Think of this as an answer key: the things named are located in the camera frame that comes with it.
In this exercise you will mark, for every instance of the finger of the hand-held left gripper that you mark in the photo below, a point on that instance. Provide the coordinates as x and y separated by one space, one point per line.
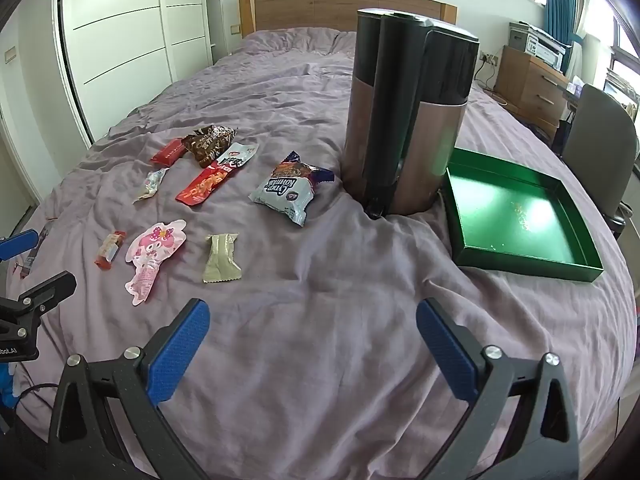
50 287
20 242

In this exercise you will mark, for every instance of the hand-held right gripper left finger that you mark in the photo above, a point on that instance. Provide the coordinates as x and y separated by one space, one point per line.
180 350

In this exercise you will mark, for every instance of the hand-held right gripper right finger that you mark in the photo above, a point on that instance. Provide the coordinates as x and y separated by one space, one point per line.
450 355

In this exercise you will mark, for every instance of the small clear red biscuit packet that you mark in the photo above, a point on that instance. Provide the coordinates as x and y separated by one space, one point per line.
110 250

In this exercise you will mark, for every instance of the pink cartoon snack packet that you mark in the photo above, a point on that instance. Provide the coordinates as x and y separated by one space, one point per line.
152 255

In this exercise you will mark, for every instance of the beige snack packet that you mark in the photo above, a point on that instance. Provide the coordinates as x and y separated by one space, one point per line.
221 260

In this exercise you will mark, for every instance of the small white candy wrapper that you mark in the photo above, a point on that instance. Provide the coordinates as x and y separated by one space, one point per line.
152 183

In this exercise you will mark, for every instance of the green tray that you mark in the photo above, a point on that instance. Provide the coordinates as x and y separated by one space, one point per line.
500 210

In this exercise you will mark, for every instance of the long red orange snack packet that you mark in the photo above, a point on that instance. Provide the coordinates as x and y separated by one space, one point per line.
205 185

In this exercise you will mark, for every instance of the small red snack packet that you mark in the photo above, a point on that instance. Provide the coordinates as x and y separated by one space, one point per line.
169 152

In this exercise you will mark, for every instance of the blue white cookie packet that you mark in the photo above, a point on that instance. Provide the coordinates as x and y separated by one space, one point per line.
287 192

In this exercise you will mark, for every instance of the white and red snack packet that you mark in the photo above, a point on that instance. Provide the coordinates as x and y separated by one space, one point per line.
237 155

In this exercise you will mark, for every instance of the brown chocolate snack packet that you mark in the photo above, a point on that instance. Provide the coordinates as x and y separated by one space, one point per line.
207 142

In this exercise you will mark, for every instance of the red white fabric tag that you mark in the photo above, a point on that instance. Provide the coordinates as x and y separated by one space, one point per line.
35 252

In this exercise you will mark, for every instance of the bed with purple duvet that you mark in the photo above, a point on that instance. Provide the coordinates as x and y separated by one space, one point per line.
300 285

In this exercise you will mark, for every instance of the black and brown electric kettle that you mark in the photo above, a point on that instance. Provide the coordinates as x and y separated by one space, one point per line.
380 150

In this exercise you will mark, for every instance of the white wardrobe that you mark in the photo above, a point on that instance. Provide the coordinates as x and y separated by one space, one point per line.
125 35

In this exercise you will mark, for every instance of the grey office chair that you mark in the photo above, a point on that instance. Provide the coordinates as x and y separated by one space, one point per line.
595 135

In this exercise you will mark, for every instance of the wooden dresser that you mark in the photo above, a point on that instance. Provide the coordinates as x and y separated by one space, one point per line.
525 85

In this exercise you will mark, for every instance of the white grey printer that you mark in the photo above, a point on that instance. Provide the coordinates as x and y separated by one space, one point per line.
540 47

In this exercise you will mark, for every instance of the teal curtain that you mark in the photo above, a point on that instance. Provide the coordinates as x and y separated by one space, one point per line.
555 10

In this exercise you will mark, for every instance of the large window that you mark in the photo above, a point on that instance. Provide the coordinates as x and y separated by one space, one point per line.
625 35

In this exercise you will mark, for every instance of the wooden bed headboard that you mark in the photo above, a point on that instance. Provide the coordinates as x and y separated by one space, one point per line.
310 7

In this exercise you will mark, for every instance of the wall power outlet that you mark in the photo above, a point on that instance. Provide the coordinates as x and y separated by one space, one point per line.
489 57

